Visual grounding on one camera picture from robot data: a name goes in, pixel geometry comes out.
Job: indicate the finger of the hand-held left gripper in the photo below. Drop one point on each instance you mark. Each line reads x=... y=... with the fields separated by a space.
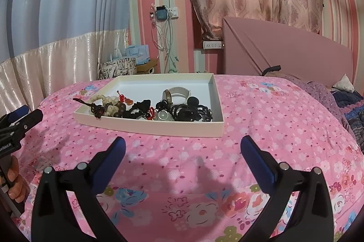
x=17 y=114
x=31 y=119

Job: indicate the blue charger device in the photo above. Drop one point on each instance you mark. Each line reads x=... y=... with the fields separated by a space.
x=161 y=14

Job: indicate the pink padded headboard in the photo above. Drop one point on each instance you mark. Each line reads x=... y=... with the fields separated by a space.
x=284 y=43

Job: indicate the white shallow tray box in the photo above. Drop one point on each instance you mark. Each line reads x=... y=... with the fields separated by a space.
x=136 y=125

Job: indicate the white power strip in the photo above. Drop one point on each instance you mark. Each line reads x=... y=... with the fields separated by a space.
x=212 y=45

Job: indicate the person's left hand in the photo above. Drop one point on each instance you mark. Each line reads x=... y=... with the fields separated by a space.
x=20 y=188

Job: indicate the pink floral bed sheet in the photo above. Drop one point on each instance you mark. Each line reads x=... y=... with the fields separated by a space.
x=256 y=117

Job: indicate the white pillow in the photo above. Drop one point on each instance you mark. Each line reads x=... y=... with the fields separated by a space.
x=344 y=84

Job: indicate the white wall socket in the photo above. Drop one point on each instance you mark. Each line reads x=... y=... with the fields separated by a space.
x=174 y=11

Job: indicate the orange agate charm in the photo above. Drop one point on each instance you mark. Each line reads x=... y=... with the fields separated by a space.
x=129 y=101

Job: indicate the black crochet scrunchie red flower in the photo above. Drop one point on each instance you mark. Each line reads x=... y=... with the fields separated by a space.
x=143 y=107

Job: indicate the rose patterned gift bag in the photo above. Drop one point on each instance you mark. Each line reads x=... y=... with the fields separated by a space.
x=118 y=68

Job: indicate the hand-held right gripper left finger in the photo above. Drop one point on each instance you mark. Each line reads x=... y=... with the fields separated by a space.
x=111 y=165

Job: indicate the brown cardboard box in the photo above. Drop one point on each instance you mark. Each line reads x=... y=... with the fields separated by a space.
x=146 y=67

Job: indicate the pale blue gift bag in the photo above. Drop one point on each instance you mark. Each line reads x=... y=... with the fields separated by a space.
x=138 y=54

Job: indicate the blue and cream curtain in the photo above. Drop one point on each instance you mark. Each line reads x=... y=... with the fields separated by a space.
x=57 y=17

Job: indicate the grey round pendant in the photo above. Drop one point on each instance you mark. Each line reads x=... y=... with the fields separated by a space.
x=163 y=115

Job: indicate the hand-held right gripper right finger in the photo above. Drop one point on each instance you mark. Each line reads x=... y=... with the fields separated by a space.
x=256 y=162

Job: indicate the purple and blue quilt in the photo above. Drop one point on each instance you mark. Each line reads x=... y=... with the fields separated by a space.
x=341 y=108

